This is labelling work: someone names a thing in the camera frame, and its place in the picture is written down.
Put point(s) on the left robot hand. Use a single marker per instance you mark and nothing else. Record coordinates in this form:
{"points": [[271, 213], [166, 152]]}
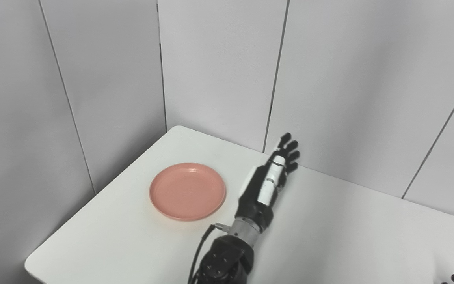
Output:
{"points": [[264, 189]]}

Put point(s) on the pink plate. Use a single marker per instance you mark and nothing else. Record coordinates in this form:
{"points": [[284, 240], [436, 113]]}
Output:
{"points": [[187, 191]]}

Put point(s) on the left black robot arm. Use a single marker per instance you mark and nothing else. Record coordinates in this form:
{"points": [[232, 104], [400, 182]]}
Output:
{"points": [[231, 256]]}

